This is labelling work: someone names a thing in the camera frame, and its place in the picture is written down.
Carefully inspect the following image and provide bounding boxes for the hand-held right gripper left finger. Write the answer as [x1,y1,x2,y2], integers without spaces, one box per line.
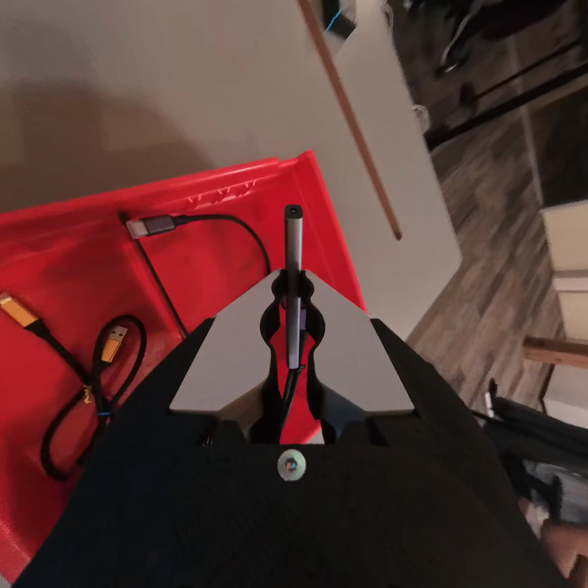
[169,270,283,442]

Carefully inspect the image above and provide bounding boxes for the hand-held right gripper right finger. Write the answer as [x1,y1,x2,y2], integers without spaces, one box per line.
[301,270,415,444]

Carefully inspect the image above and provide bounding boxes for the red plastic bin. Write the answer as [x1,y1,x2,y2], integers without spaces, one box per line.
[0,149,369,584]

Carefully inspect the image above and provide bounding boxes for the grey usb hub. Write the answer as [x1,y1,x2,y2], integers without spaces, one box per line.
[282,204,307,370]

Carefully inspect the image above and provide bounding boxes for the black cable grey plug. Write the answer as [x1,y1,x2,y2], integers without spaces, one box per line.
[125,213,307,444]

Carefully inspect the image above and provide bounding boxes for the black braided cable orange plugs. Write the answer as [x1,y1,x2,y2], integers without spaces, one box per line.
[0,294,148,482]

